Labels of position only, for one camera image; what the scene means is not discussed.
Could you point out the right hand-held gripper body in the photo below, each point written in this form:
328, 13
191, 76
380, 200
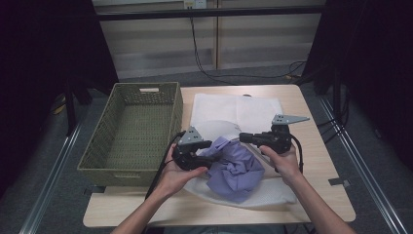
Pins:
276, 138

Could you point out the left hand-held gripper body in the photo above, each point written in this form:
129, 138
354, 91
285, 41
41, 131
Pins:
188, 152

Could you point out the purple shirt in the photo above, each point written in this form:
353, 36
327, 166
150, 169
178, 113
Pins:
237, 172

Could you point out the white mesh laundry bag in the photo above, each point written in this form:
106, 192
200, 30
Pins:
233, 110

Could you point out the green woven basket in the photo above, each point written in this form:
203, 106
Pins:
139, 136

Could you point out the person's right hand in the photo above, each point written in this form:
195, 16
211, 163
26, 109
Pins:
285, 164

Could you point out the person's left hand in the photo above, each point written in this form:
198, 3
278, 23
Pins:
177, 178

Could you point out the dark curtain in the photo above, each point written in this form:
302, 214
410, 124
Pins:
42, 58
373, 58

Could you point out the black metal stand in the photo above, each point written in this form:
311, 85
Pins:
69, 107

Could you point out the black horizontal bar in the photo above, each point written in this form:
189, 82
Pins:
207, 13

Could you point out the metal floor rail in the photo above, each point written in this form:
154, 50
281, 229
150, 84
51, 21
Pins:
367, 182
52, 182

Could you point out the white wall outlet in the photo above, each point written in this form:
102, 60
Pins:
195, 4

